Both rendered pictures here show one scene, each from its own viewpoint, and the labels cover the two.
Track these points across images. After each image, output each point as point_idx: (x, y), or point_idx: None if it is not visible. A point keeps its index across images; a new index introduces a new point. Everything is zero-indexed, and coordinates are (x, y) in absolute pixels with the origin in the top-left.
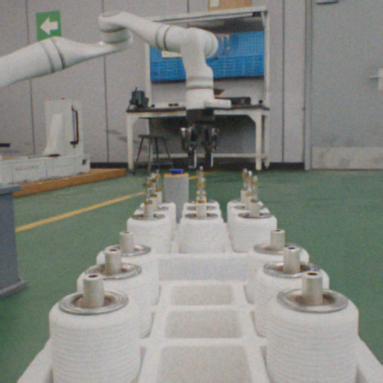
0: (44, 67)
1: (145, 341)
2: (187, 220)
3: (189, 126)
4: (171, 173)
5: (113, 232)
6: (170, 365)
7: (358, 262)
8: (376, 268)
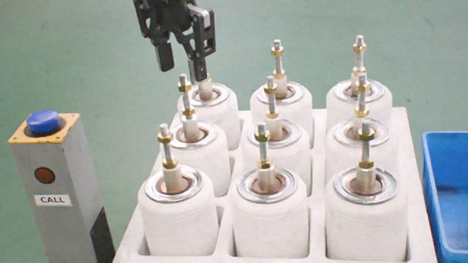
0: None
1: None
2: (388, 147)
3: (186, 5)
4: (45, 129)
5: None
6: None
7: (131, 108)
8: (168, 101)
